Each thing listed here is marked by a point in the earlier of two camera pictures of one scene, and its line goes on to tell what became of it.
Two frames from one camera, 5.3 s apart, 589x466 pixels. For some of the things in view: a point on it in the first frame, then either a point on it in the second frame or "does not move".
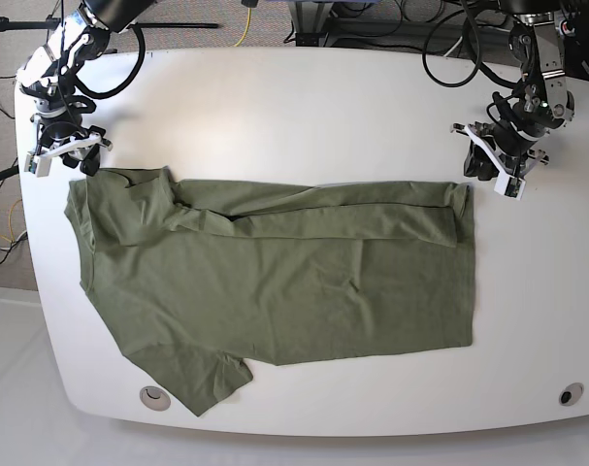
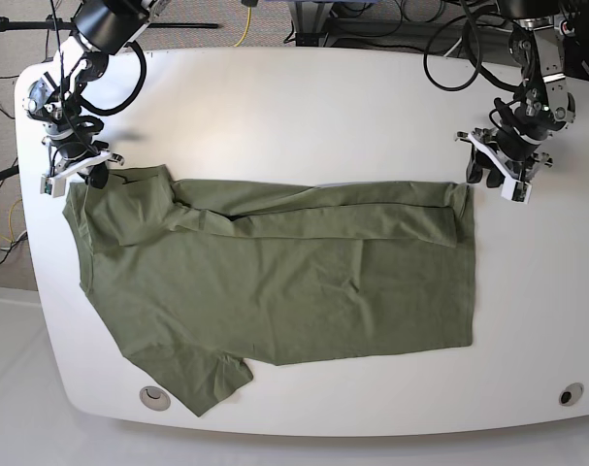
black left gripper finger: [91, 162] to [98, 175]
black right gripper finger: [477, 164] does not move
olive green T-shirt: [204, 278] does not move
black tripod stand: [0, 24] does not move
